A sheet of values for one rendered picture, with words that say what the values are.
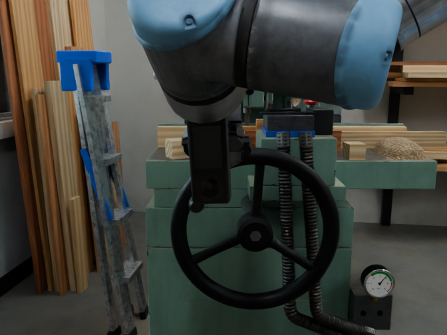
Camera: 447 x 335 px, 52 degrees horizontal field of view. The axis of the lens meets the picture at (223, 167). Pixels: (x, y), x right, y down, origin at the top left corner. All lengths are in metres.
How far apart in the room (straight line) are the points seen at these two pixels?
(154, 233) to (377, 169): 0.48
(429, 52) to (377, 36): 3.12
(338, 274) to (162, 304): 0.39
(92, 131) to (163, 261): 0.91
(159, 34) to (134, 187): 3.35
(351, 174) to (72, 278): 1.77
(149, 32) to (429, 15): 0.28
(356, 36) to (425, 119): 3.14
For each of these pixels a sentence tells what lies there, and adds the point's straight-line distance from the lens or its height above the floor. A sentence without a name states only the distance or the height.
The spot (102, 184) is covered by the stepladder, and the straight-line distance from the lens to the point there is 1.85.
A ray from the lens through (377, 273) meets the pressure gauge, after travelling 1.00.
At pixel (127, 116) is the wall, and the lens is 3.61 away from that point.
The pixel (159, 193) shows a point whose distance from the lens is 0.97.
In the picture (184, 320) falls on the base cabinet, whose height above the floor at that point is 0.54.
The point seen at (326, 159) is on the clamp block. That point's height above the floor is 0.92.
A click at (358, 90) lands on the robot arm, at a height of 1.06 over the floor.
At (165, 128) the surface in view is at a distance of 1.12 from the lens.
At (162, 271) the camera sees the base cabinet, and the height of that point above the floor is 0.66.
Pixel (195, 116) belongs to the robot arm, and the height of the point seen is 1.03.
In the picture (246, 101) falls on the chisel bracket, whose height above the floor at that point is 1.01.
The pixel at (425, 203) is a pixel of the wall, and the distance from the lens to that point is 3.61.
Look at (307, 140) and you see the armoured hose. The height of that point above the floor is 0.96.
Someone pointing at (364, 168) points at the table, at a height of 0.88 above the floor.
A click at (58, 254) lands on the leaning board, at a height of 0.22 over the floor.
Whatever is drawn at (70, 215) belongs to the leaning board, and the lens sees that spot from 2.35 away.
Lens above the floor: 1.08
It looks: 12 degrees down
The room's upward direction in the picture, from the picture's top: straight up
